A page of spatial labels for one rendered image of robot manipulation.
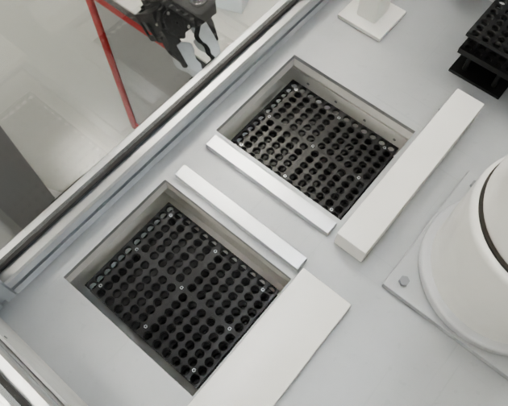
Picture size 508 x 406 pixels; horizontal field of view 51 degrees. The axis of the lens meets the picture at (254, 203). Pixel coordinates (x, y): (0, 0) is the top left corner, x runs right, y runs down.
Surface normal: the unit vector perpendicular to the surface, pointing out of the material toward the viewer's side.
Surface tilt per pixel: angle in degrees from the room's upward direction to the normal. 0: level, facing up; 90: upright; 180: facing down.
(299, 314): 0
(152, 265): 0
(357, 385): 0
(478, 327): 90
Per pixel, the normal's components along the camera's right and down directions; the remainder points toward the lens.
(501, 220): -0.97, 0.22
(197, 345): 0.00, -0.44
